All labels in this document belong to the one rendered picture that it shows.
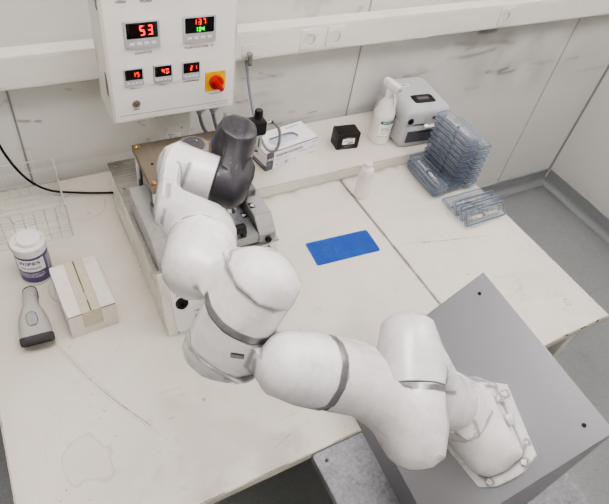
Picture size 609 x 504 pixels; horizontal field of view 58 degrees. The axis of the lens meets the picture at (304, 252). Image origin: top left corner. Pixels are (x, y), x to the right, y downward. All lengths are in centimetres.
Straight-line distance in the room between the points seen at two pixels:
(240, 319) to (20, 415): 84
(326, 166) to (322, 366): 133
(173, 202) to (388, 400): 46
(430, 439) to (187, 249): 46
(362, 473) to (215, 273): 76
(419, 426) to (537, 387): 42
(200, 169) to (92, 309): 57
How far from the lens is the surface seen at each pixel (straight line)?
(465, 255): 192
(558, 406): 124
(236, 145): 109
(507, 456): 119
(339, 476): 138
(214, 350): 78
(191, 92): 153
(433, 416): 91
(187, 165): 108
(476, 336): 129
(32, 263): 163
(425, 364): 92
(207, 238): 82
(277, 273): 73
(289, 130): 204
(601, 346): 302
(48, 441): 143
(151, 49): 144
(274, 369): 75
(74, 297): 153
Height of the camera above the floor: 202
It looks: 46 degrees down
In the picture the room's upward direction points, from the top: 11 degrees clockwise
